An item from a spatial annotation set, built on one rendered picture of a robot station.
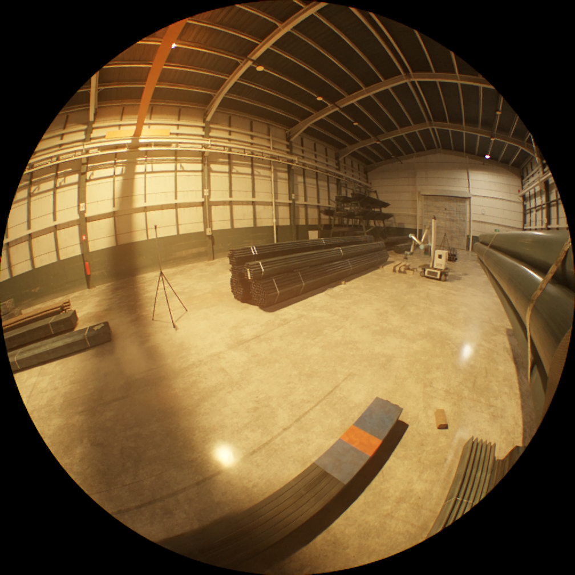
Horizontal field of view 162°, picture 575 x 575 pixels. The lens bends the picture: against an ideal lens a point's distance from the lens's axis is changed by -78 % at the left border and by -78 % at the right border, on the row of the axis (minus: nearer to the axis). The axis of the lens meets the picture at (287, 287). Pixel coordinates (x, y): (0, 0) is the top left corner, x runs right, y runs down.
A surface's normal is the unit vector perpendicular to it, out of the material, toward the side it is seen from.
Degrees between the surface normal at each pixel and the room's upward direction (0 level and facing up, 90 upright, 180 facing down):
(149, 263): 90
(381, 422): 0
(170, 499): 0
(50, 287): 90
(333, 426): 0
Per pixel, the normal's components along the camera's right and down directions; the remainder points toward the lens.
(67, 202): 0.69, 0.18
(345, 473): -0.04, -0.95
